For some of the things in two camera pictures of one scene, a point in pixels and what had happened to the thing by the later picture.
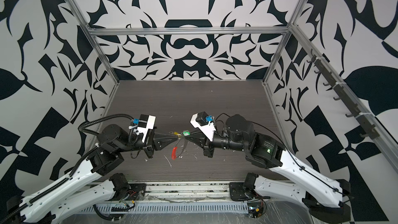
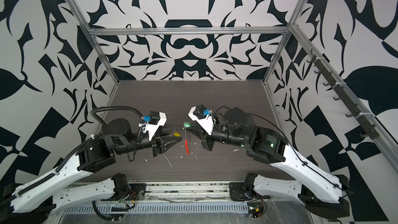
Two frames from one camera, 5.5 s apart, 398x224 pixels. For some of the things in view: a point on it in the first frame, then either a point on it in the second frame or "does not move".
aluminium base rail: (186, 191) does not move
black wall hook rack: (341, 93) does not move
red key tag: (173, 153) to (186, 147)
